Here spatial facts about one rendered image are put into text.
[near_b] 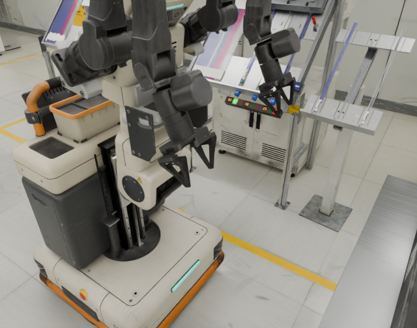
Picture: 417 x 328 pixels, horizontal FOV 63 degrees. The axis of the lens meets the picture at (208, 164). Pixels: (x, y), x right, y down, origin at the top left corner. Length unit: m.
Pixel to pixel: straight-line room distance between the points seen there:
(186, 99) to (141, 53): 0.12
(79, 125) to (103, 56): 0.57
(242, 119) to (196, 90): 1.80
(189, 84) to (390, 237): 0.64
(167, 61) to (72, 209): 0.79
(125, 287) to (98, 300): 0.11
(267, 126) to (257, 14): 1.42
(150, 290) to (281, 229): 0.95
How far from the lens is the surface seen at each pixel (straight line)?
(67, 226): 1.37
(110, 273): 1.53
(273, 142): 2.40
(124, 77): 0.96
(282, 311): 1.74
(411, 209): 1.12
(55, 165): 1.24
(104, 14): 0.75
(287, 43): 1.00
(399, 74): 3.76
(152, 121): 0.93
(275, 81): 1.02
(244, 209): 2.19
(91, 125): 1.32
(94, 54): 0.78
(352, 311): 0.81
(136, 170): 1.12
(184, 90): 0.65
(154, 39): 0.67
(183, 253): 1.55
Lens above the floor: 1.43
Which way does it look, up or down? 34 degrees down
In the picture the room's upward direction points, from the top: straight up
